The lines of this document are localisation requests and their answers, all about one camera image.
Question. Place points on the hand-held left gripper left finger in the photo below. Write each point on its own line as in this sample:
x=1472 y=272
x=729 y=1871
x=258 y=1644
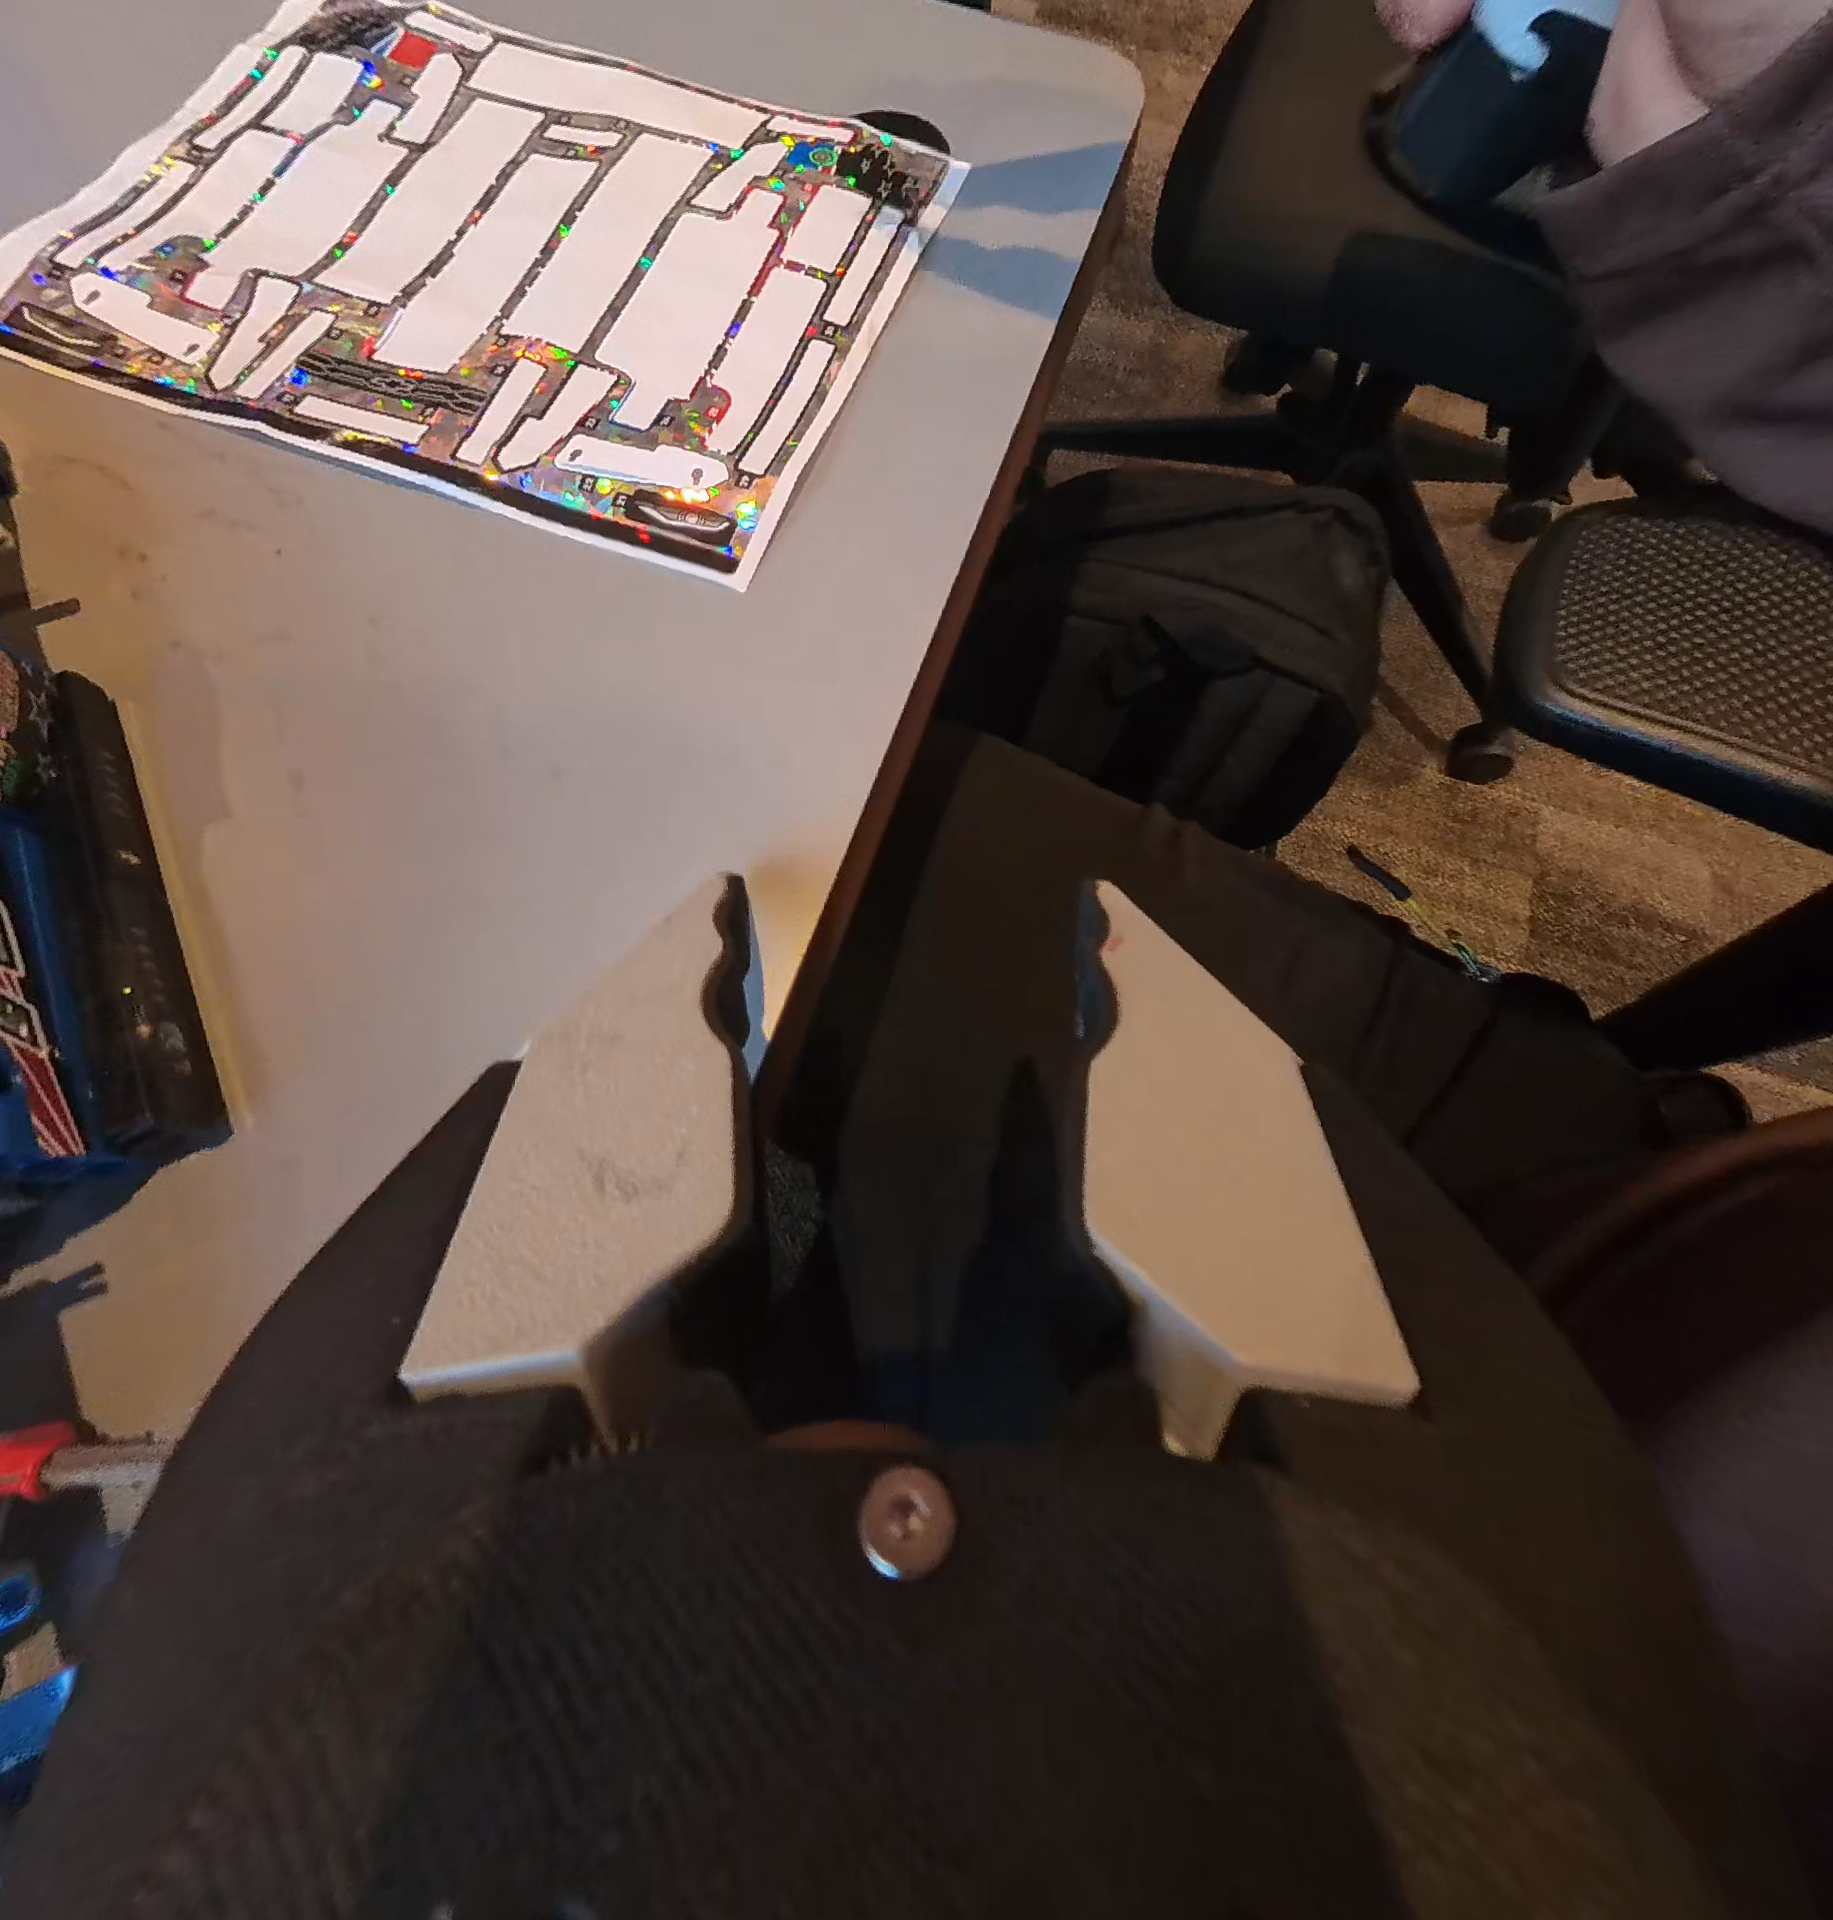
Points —
x=601 y=1186

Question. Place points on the holographic sticker sheet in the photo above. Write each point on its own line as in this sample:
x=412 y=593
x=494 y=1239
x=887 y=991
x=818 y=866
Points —
x=556 y=256

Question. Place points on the person's dark trousers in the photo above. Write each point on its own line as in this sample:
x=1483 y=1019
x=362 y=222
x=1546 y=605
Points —
x=1276 y=960

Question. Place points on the toy brick race car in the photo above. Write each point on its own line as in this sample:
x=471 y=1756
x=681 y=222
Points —
x=30 y=931

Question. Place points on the person's right forearm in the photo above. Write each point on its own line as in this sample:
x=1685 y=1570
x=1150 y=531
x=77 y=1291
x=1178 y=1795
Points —
x=1742 y=270

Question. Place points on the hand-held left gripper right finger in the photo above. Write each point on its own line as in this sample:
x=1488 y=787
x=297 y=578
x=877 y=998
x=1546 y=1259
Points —
x=1232 y=1200

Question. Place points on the black backpack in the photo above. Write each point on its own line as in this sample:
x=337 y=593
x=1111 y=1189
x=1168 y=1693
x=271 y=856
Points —
x=1201 y=646

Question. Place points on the grey desk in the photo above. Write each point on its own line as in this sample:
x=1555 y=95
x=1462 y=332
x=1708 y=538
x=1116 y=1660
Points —
x=450 y=750

